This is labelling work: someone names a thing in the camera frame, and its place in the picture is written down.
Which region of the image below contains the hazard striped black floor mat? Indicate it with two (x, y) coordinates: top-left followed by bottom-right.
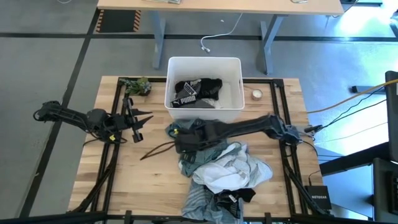
(95, 9), (142, 34)

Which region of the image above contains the wooden desk with grey legs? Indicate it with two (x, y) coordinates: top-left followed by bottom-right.
(96, 0), (345, 75)

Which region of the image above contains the black Puma underwear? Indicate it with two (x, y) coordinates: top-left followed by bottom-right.
(170, 77), (223, 109)

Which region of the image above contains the black cart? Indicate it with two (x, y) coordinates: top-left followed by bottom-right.
(372, 70), (398, 223)

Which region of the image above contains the black Netgear network switch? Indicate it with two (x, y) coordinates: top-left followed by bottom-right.
(304, 185), (333, 211)

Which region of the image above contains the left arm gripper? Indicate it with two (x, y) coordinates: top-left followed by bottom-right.
(114, 98), (155, 143)

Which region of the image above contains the thin white cable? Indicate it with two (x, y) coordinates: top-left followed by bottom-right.
(313, 121), (388, 144)

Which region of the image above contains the black floor beam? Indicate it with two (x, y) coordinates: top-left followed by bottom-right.
(319, 142), (390, 177)

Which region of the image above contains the small potted green plant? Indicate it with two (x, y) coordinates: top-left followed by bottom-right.
(119, 77), (152, 96)

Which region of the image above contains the white cable on floor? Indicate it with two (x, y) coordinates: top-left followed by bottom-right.
(200, 12), (244, 53)

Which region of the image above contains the white woven plastic laundry basket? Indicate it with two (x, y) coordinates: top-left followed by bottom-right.
(164, 56), (246, 124)

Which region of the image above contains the black garment with white tag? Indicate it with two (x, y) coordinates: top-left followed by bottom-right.
(213, 187), (257, 219)

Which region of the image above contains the dark stand foot bar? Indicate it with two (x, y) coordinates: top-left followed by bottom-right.
(351, 85), (386, 95)

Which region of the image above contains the yellow cable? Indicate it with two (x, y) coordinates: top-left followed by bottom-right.
(307, 78), (398, 114)

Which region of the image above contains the black cable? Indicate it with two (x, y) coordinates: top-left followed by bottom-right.
(306, 86), (387, 133)

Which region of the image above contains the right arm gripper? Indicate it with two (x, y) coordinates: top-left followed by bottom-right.
(139, 123), (224, 161)

